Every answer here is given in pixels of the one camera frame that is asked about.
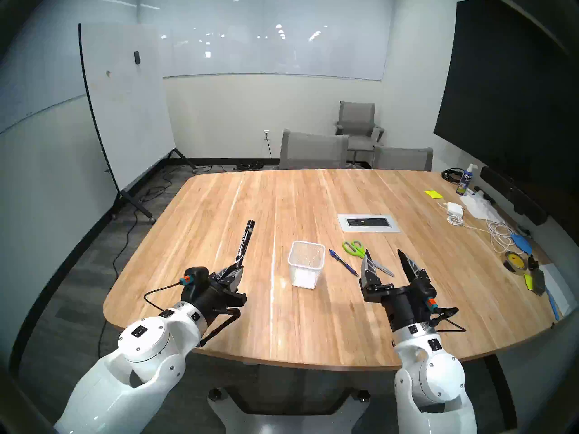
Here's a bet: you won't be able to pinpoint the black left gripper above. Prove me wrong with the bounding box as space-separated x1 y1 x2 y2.
192 266 248 323

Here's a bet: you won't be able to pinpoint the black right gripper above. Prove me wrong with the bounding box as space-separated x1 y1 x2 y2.
360 249 433 334

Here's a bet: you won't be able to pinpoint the black permanent marker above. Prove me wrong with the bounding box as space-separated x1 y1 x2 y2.
235 219 256 269

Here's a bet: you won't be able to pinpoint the gray robot base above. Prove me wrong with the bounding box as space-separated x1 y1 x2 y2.
207 386 371 434

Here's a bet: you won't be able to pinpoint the blue ballpoint pen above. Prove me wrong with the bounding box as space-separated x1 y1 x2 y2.
328 249 359 277

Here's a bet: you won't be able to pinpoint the white mesh pen holder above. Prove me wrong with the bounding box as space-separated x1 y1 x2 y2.
288 241 326 290

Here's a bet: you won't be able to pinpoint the silver table power outlet panel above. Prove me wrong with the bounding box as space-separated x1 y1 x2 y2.
337 213 401 233

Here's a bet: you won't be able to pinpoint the crumpled white tissue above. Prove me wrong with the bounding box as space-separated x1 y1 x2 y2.
460 193 503 222

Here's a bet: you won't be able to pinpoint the black and yellow tape roll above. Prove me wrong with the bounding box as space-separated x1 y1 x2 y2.
503 251 530 274

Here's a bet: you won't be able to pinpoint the gray mesh office chair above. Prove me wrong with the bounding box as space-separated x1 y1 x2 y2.
279 129 350 170
372 145 434 171

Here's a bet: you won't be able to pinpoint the whiteboard cleaner spray bottle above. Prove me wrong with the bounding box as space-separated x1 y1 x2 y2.
456 163 478 195

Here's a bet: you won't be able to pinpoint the flat blue plastic object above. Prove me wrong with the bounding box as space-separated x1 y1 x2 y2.
510 233 534 254

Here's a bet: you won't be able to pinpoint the yellow and black block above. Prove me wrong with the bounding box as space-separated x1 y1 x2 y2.
524 269 547 296

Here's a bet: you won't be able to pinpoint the black video sound bar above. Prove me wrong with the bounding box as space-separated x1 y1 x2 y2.
479 165 549 226

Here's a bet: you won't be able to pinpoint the black table leg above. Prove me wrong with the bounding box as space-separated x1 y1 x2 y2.
482 354 518 431

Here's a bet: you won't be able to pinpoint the thin blue stick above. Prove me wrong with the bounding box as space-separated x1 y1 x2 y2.
545 286 561 321

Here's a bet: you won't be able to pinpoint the gray swivel chair with armrests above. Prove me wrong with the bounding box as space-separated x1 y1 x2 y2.
334 101 385 167

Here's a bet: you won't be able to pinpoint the rolling whiteboard on black stand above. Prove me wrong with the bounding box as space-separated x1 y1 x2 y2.
78 23 197 223

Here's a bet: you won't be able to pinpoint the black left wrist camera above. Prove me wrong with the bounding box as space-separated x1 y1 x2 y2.
180 266 211 302

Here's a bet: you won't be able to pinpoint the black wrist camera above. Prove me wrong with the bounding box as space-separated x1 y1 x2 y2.
180 266 211 302
418 284 439 311

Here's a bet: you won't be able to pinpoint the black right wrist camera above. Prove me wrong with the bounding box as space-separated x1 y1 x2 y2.
418 284 439 311

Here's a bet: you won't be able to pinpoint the green handled scissors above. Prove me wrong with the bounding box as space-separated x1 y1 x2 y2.
342 240 395 278

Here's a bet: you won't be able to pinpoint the black sleeved left gripper cable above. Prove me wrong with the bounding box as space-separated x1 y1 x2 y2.
198 307 239 348

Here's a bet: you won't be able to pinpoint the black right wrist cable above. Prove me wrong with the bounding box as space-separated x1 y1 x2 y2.
427 306 467 333

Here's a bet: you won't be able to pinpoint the thin black left camera cable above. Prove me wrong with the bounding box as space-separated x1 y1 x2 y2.
144 282 184 314

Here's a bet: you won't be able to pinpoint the long black floor cable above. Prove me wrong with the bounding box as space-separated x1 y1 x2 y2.
96 164 227 361

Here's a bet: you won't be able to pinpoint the white charger cable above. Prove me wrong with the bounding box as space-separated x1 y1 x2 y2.
437 202 525 255

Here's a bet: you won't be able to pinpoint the large black wall television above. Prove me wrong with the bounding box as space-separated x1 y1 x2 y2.
433 0 579 198

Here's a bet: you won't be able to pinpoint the wide wall glass whiteboard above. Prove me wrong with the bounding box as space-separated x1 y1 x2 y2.
136 0 394 82

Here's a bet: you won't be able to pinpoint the wall whiteboard with handwriting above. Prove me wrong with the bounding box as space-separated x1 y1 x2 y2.
0 13 89 135

